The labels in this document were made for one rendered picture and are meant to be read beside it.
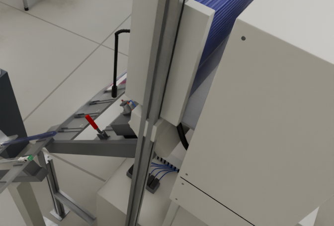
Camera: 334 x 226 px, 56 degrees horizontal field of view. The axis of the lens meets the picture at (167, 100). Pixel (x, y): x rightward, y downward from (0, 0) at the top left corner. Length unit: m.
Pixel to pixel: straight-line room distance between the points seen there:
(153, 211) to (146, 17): 1.03
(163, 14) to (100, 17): 2.93
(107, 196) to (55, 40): 2.00
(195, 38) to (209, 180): 0.44
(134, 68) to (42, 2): 3.04
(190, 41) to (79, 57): 2.45
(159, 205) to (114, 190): 0.22
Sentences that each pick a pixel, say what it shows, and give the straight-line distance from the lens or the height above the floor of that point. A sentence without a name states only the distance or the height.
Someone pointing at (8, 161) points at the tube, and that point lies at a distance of 1.23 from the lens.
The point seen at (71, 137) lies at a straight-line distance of 1.41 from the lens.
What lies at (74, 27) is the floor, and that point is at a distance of 3.35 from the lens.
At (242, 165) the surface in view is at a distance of 0.78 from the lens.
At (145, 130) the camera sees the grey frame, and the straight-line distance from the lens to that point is 0.82.
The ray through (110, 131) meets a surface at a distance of 1.21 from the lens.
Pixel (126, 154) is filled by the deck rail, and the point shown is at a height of 1.09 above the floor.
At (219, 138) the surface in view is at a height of 1.42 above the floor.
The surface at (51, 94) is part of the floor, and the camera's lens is 2.71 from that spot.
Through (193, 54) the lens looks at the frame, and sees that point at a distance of 0.61.
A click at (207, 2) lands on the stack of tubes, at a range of 0.69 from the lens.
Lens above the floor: 2.00
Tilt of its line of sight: 48 degrees down
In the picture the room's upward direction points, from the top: 13 degrees clockwise
